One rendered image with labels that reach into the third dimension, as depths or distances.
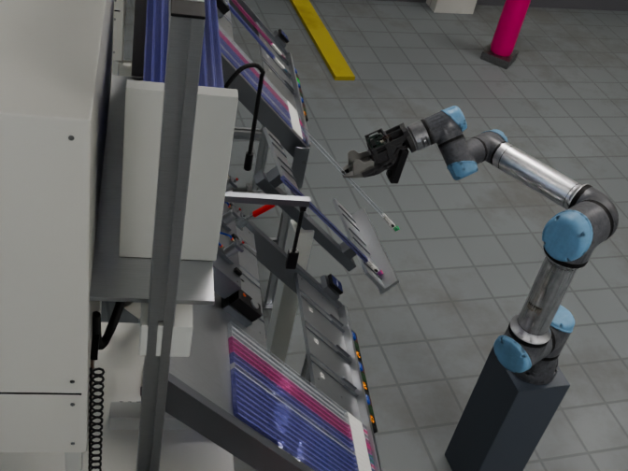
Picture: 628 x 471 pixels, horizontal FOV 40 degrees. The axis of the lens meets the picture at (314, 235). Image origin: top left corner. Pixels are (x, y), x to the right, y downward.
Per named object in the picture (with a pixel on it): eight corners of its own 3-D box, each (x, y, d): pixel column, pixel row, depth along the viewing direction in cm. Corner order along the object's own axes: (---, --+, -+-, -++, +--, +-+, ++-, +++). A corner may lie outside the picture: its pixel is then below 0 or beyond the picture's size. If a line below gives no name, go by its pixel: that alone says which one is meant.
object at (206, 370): (239, 243, 218) (254, 233, 216) (259, 463, 168) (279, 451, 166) (148, 164, 198) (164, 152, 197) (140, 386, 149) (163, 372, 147)
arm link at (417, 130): (423, 135, 240) (434, 151, 235) (408, 141, 241) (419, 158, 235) (417, 115, 235) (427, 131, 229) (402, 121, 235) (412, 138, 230)
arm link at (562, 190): (642, 201, 218) (492, 117, 244) (620, 214, 211) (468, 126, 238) (626, 236, 225) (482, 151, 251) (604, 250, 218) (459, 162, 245)
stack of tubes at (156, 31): (201, 88, 185) (213, -31, 169) (208, 242, 147) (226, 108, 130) (142, 82, 183) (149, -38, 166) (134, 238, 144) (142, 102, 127)
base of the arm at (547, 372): (540, 344, 266) (551, 322, 260) (563, 381, 255) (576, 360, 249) (498, 349, 261) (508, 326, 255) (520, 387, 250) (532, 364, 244)
